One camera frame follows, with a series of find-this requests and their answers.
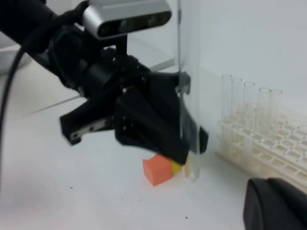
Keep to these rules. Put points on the left robot arm black grey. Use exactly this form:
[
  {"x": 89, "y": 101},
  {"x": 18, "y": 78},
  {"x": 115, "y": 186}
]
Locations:
[{"x": 86, "y": 48}]

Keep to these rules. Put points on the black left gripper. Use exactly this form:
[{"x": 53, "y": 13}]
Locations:
[{"x": 145, "y": 109}]

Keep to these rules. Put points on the clear glass test tube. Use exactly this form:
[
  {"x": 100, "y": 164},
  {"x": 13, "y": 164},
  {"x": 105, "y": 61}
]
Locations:
[{"x": 188, "y": 60}]

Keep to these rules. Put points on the orange cube block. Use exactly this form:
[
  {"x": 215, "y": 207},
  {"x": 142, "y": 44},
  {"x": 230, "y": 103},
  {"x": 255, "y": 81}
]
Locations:
[{"x": 157, "y": 169}]

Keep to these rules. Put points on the white plastic test tube rack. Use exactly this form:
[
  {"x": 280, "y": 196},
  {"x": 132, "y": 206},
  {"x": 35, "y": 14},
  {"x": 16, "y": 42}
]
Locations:
[{"x": 284, "y": 157}]

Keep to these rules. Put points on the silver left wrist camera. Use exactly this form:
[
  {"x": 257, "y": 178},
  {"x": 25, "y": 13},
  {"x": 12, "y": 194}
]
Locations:
[{"x": 110, "y": 18}]

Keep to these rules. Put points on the yellow cube block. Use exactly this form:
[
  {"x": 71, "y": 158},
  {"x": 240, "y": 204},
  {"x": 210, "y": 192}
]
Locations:
[{"x": 175, "y": 167}]

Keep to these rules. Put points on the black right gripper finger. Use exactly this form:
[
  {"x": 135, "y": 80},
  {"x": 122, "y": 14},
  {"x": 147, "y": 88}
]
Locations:
[{"x": 274, "y": 204}]

